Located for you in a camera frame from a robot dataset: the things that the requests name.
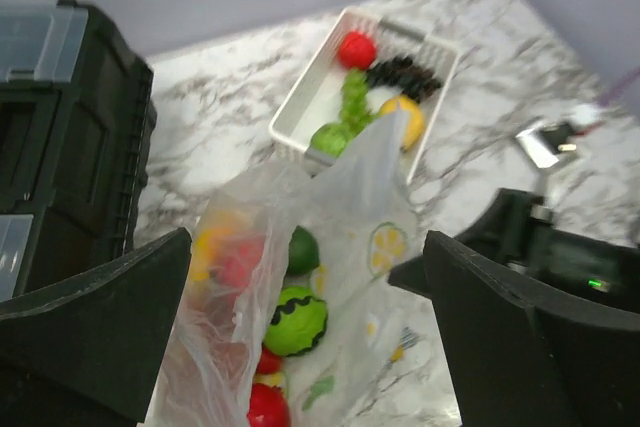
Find clear plastic bag of fruits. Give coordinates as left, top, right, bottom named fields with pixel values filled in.
left=154, top=109, right=454, bottom=427

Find green fake watermelon ball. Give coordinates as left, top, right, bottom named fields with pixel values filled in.
left=263, top=286, right=328, bottom=357

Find green fake grape bunch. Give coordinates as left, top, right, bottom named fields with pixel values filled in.
left=339, top=69, right=375, bottom=135

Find red fake apple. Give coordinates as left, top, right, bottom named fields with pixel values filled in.
left=337, top=31, right=377, bottom=70

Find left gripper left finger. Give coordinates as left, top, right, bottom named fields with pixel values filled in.
left=1, top=228, right=191, bottom=426

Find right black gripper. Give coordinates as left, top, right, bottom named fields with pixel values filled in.
left=388, top=188, right=639, bottom=310

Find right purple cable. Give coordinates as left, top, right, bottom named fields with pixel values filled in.
left=597, top=64, right=640, bottom=111

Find white perforated plastic basket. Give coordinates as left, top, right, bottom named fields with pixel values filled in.
left=269, top=7, right=462, bottom=183

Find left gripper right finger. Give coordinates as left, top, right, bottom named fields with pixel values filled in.
left=423, top=231, right=639, bottom=426

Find black plastic toolbox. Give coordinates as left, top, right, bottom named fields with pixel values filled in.
left=1, top=0, right=157, bottom=299

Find dark purple fake grapes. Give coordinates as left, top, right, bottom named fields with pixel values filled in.
left=366, top=56, right=443, bottom=103

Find green fake apple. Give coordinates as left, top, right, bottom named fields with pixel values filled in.
left=310, top=122, right=354, bottom=157

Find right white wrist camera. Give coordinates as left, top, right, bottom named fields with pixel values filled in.
left=514, top=103, right=605, bottom=170

